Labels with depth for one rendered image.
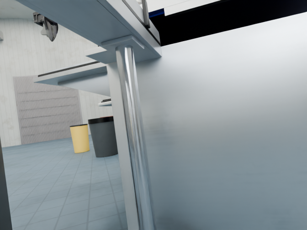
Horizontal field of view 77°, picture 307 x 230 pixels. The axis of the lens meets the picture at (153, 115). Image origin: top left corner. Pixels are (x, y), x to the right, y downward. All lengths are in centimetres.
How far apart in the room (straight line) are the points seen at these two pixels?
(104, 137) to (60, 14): 322
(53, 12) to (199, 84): 48
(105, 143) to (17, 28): 1069
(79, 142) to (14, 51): 907
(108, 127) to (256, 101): 307
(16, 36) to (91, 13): 1286
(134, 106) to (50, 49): 1223
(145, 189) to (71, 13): 44
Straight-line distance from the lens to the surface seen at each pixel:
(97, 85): 95
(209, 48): 72
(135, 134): 52
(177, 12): 78
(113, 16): 44
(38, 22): 124
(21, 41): 1311
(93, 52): 70
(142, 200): 56
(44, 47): 1278
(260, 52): 73
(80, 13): 43
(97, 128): 358
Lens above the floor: 63
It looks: level
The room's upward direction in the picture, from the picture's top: 7 degrees counter-clockwise
